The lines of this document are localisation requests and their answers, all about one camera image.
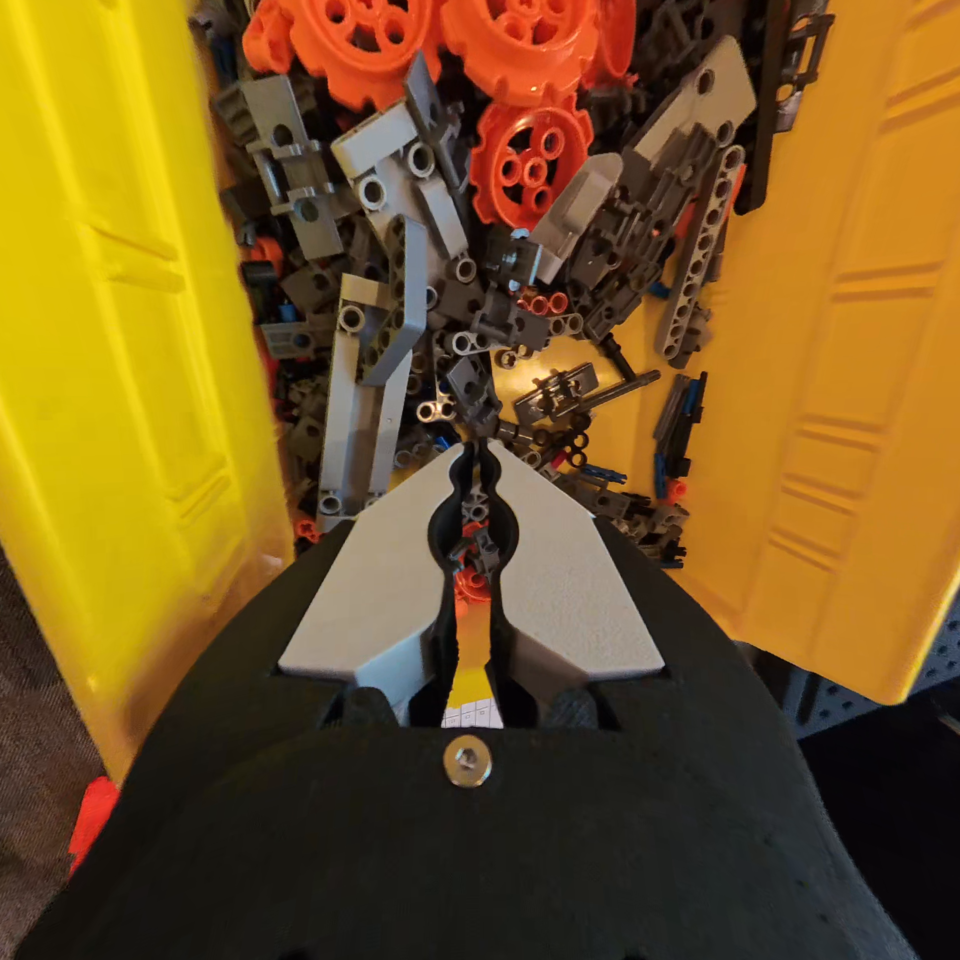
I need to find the light grey long panel piece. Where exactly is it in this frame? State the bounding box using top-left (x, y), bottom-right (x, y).
top-left (315, 273), bottom-right (415, 535)

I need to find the yellow plastic bin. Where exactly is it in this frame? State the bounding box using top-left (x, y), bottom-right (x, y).
top-left (0, 0), bottom-right (960, 785)

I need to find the printed paper sheet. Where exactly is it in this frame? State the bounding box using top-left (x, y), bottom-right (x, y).
top-left (441, 697), bottom-right (505, 730)

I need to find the pile of building brick pieces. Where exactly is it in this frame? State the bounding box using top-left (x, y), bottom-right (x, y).
top-left (191, 0), bottom-right (837, 609)

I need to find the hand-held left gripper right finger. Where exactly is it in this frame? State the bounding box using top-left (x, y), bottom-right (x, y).
top-left (478, 438), bottom-right (667, 727)

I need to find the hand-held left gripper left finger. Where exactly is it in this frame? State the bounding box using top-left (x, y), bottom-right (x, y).
top-left (277, 441), bottom-right (475, 727)

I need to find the orange toothed wheel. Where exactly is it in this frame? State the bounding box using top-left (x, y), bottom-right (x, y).
top-left (438, 0), bottom-right (601, 106)
top-left (241, 0), bottom-right (301, 76)
top-left (288, 0), bottom-right (444, 114)
top-left (585, 0), bottom-right (639, 87)
top-left (468, 101), bottom-right (597, 230)

